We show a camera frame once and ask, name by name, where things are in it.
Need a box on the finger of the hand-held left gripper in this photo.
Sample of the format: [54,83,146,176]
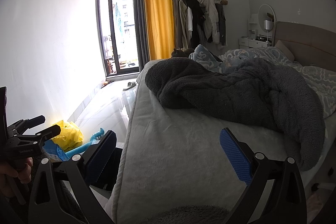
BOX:
[26,124,62,147]
[11,115,46,133]

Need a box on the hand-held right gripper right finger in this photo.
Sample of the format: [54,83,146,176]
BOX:
[219,127,307,224]

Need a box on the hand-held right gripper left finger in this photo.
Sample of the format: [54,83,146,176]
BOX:
[28,130,117,224]

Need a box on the person's left hand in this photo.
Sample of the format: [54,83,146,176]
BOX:
[0,157,33,198]

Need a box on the blue paper bag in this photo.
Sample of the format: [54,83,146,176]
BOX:
[42,139,70,163]

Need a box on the person's left leg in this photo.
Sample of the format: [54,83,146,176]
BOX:
[33,152,54,164]

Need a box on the person's leg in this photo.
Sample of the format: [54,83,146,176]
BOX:
[33,152,54,164]
[148,204,230,224]

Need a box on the yellow plastic bag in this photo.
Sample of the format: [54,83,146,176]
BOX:
[51,120,84,151]

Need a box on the teal foam toy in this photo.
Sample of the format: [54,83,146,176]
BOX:
[64,128,105,159]

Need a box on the grey fleece blanket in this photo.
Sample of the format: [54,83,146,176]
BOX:
[144,57,326,172]

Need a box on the person's right leg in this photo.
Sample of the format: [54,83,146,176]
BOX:
[148,204,230,224]

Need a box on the white spotted rug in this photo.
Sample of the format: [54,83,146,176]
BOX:
[306,161,336,224]

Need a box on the blue cloud print duvet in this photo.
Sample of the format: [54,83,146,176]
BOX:
[189,44,336,119]

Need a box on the white dressing table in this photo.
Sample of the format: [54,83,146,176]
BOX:
[238,36,272,49]

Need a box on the beige pillow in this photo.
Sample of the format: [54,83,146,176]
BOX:
[274,40,296,62]

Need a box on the grey cat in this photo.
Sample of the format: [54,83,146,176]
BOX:
[171,48,196,58]

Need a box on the black framed glass door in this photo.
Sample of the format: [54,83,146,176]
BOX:
[97,0,143,76]

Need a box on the white desktop organizer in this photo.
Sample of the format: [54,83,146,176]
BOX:
[248,13,259,39]

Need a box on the grey hanging garment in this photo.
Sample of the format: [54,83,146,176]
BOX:
[215,2,227,46]

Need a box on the beige bed headboard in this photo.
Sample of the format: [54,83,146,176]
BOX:
[273,21,336,69]

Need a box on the white jacket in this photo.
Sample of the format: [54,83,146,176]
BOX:
[196,0,219,43]

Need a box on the beige coat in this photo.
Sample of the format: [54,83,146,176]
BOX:
[178,0,191,48]

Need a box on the round white mirror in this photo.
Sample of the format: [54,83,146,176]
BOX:
[258,4,276,43]

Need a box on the black jacket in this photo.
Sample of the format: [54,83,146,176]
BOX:
[185,0,206,48]

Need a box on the yellow curtain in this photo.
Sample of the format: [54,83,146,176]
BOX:
[142,0,175,60]

